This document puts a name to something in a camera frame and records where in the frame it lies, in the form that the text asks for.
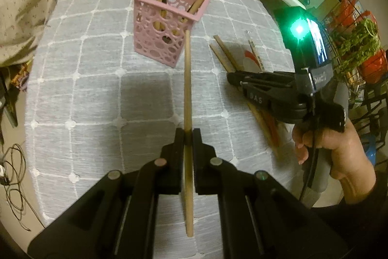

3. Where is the black floor cable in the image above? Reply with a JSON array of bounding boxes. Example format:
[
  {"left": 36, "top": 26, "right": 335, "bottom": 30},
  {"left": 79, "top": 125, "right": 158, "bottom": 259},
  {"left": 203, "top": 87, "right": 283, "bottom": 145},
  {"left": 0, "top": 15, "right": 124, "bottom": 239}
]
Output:
[{"left": 0, "top": 142, "right": 31, "bottom": 232}]

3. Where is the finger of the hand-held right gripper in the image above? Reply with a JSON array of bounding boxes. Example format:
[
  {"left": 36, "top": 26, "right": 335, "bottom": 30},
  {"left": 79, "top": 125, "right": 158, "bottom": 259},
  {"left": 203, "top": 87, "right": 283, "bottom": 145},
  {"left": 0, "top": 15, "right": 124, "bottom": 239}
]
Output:
[
  {"left": 239, "top": 81, "right": 307, "bottom": 124},
  {"left": 227, "top": 70, "right": 301, "bottom": 85}
]

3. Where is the person's right forearm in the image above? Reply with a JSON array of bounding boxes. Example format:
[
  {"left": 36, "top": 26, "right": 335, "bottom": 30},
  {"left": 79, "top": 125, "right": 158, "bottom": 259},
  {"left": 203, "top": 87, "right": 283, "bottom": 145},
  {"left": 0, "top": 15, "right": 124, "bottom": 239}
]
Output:
[{"left": 312, "top": 183, "right": 388, "bottom": 259}]

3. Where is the green bean bunch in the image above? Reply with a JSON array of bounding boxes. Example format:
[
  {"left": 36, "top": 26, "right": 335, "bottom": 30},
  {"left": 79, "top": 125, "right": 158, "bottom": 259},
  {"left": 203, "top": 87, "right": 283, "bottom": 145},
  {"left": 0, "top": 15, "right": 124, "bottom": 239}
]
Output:
[{"left": 332, "top": 18, "right": 381, "bottom": 71}]

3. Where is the red plastic bag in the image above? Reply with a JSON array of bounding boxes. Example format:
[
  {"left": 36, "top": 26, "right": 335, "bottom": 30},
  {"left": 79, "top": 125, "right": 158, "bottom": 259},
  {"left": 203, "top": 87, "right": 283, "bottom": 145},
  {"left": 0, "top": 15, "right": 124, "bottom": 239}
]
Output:
[{"left": 339, "top": 0, "right": 388, "bottom": 84}]

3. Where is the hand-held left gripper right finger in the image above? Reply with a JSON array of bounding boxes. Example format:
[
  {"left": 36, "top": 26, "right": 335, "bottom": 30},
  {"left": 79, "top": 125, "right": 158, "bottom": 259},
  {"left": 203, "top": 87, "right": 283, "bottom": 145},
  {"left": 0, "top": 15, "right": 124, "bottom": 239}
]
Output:
[{"left": 192, "top": 127, "right": 349, "bottom": 259}]

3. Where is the floral table cloth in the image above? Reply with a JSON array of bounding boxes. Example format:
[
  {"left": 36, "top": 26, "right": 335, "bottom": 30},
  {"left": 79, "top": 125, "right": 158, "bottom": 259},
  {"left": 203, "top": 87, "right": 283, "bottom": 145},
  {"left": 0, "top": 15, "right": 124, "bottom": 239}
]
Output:
[{"left": 0, "top": 0, "right": 64, "bottom": 67}]

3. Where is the pink perforated utensil basket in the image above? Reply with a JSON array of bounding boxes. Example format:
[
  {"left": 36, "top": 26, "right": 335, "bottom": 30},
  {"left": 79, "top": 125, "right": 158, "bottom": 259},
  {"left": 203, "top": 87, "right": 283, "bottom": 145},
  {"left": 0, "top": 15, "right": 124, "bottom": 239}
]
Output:
[{"left": 129, "top": 0, "right": 215, "bottom": 68}]

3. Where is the colourful snack packet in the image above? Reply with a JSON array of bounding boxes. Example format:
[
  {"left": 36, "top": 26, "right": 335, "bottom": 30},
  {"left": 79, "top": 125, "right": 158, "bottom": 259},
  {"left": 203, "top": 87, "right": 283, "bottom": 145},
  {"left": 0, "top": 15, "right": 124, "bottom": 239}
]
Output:
[{"left": 10, "top": 62, "right": 31, "bottom": 92}]

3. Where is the black wire rack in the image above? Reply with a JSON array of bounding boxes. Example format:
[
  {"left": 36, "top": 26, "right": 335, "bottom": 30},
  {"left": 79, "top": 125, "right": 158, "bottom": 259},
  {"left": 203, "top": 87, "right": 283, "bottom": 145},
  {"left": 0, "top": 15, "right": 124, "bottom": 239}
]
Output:
[{"left": 321, "top": 0, "right": 388, "bottom": 138}]

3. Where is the person's right hand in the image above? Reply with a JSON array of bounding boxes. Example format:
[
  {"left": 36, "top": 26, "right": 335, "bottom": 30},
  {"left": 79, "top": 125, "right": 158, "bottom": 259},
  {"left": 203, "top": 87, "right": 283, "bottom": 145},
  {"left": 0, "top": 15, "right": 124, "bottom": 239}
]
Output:
[{"left": 292, "top": 119, "right": 377, "bottom": 205}]

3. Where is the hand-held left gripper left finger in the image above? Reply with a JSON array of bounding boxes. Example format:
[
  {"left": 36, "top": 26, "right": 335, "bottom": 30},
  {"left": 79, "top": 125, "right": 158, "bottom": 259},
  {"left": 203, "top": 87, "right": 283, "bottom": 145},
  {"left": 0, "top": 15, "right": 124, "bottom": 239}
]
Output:
[{"left": 27, "top": 127, "right": 185, "bottom": 259}]

